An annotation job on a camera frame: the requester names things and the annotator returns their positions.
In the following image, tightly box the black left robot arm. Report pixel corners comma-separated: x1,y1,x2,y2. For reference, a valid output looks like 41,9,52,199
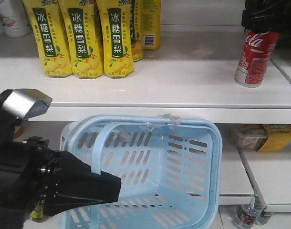
0,118,121,229

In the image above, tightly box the clear cookie box yellow label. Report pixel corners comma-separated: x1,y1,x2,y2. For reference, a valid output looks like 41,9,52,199
230,124,291,152

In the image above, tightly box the white peach drink bottle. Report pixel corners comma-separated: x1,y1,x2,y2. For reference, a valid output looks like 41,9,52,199
0,0,30,38

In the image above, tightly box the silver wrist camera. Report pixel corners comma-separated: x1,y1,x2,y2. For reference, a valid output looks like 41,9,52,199
1,88,52,120

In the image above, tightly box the red coke can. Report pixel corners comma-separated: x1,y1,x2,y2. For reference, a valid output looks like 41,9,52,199
234,30,280,88

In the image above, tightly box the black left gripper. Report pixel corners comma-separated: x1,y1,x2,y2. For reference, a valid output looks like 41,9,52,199
0,137,121,216

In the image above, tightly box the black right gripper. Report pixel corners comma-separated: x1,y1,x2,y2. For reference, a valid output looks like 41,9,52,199
241,0,291,35

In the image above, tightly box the light blue plastic basket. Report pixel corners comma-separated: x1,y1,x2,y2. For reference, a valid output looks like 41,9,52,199
58,114,222,229

